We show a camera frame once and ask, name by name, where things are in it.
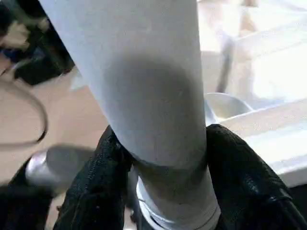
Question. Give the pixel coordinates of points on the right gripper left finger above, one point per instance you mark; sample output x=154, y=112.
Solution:
x=96, y=191

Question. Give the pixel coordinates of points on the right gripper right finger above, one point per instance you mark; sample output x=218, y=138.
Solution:
x=247, y=191

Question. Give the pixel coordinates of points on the white plastic table leg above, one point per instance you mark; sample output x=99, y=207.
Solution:
x=144, y=83

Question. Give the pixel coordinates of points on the white plastic table top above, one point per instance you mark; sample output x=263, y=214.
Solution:
x=275, y=83

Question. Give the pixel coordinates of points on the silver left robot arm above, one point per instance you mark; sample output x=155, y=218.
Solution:
x=55, y=167

